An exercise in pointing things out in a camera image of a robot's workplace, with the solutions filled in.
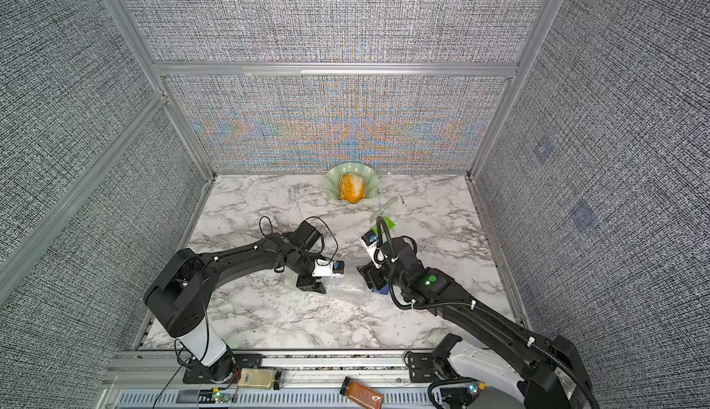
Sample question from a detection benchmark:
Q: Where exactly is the beige electronics box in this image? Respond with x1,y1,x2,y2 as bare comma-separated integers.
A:
238,368,282,391

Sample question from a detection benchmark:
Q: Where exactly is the orange bread roll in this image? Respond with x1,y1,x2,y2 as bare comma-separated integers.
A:
338,173,365,204

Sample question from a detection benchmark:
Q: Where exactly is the green scalloped plate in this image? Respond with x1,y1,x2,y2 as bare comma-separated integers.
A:
325,162,380,200

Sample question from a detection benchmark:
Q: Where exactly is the clear bubble wrap sheet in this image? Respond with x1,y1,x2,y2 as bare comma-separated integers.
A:
323,271,381,307

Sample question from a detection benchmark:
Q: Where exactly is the clear plastic wrapper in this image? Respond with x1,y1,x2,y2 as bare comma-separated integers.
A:
370,196,399,222

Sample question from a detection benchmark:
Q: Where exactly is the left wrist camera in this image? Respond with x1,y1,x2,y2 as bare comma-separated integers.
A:
312,259,345,278

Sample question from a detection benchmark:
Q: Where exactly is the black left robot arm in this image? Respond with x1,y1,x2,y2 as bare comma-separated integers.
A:
143,230,345,385

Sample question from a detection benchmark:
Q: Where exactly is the aluminium front rail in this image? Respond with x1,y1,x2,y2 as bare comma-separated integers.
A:
93,349,572,409

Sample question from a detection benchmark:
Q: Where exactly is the blue tape dispenser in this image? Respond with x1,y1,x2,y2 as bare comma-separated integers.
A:
371,281,389,295

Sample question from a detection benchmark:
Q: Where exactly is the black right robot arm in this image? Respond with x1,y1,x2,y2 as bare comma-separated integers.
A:
359,231,599,408

